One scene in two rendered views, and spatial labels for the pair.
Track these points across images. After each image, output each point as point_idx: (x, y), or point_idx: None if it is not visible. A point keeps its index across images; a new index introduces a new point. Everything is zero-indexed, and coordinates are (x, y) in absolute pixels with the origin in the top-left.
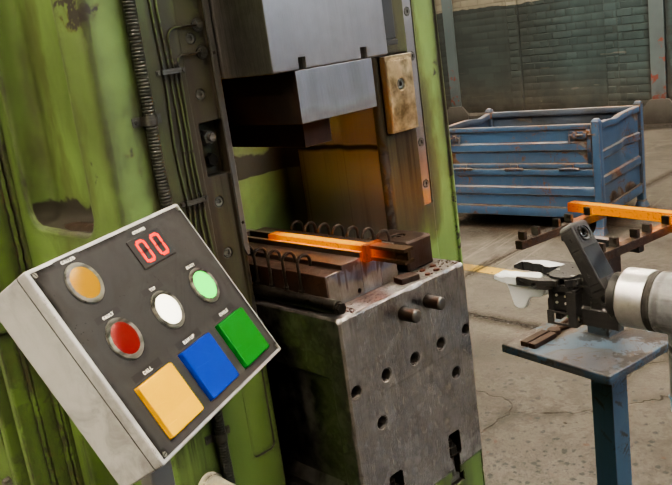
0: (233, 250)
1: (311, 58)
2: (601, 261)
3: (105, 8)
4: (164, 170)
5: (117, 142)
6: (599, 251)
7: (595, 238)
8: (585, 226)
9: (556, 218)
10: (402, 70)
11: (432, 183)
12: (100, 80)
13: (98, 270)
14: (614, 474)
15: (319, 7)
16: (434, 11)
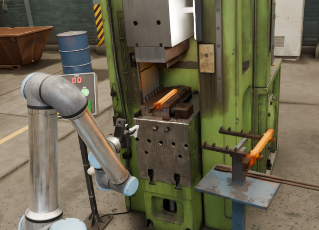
0: (136, 88)
1: (140, 44)
2: (118, 132)
3: (107, 20)
4: (115, 62)
5: (107, 52)
6: (120, 130)
7: (122, 126)
8: (120, 121)
9: (242, 130)
10: (207, 50)
11: (224, 95)
12: (104, 37)
13: None
14: None
15: (144, 29)
16: (236, 29)
